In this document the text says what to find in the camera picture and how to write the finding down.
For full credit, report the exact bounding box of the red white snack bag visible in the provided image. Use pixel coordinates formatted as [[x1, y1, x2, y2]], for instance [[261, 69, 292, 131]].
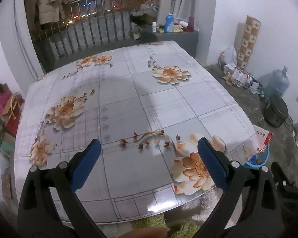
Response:
[[253, 125, 273, 152]]

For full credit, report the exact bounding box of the blue plastic waste basket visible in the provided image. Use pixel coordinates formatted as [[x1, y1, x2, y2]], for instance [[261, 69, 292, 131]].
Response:
[[243, 145, 270, 169]]

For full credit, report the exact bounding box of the black round pot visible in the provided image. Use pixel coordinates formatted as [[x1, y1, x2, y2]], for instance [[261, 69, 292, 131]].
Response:
[[264, 94, 289, 128]]

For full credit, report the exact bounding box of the red paper gift bag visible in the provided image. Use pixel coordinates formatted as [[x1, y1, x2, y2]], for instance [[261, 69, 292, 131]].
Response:
[[1, 93, 25, 138]]

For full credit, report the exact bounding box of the empty blue water jug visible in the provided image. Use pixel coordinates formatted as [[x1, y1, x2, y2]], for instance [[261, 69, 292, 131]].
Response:
[[264, 66, 290, 101]]

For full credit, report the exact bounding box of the pile of papers and boxes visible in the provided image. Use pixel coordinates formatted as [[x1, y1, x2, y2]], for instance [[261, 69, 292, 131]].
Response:
[[223, 64, 262, 95]]

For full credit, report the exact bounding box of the floral plastic tablecloth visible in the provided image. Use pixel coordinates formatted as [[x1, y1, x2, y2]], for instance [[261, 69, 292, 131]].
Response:
[[14, 41, 260, 224]]

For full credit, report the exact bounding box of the white plastic bag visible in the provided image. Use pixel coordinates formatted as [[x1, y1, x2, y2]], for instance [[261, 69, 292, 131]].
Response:
[[218, 46, 237, 66]]

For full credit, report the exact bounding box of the stack of patterned tiles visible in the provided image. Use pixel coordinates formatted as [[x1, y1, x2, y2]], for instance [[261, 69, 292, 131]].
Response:
[[234, 15, 261, 70]]

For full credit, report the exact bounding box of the dark grey cabinet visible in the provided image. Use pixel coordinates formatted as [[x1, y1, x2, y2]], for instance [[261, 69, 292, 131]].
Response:
[[140, 27, 199, 57]]

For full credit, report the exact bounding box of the metal balcony railing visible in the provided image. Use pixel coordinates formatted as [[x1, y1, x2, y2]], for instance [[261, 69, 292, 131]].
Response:
[[31, 0, 149, 69]]

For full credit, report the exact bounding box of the beige hanging coat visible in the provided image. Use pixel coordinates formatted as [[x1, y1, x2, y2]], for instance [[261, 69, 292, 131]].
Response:
[[38, 0, 69, 25]]

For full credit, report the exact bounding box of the blue detergent bottle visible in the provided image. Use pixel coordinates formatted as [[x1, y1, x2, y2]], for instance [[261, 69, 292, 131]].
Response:
[[164, 13, 174, 33]]

